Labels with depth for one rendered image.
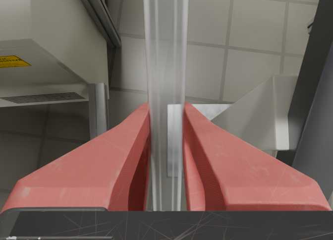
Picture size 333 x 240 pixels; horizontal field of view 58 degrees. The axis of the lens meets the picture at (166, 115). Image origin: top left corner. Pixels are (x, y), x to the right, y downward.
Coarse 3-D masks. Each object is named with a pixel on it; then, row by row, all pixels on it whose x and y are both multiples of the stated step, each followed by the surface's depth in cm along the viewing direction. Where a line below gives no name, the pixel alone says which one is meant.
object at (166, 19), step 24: (144, 0) 9; (168, 0) 9; (144, 24) 10; (168, 24) 10; (168, 48) 10; (168, 72) 11; (168, 96) 11; (168, 120) 12; (168, 144) 12; (168, 168) 13; (168, 192) 14
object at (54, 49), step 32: (0, 0) 45; (32, 0) 46; (64, 0) 61; (0, 32) 45; (32, 32) 45; (64, 32) 60; (96, 32) 88; (0, 64) 55; (32, 64) 56; (64, 64) 59; (96, 64) 85; (0, 96) 82; (32, 96) 85; (64, 96) 88
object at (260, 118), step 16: (272, 80) 24; (288, 80) 23; (256, 96) 28; (272, 96) 24; (288, 96) 23; (208, 112) 104; (224, 112) 45; (240, 112) 35; (256, 112) 28; (272, 112) 24; (224, 128) 45; (240, 128) 35; (256, 128) 28; (272, 128) 24; (256, 144) 28; (272, 144) 24; (288, 144) 23
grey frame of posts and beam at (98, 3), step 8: (88, 0) 74; (96, 0) 74; (88, 8) 78; (96, 8) 78; (104, 8) 81; (96, 16) 82; (104, 16) 83; (96, 24) 87; (104, 24) 88; (112, 24) 94; (104, 32) 94; (112, 32) 94; (112, 40) 103; (120, 40) 108
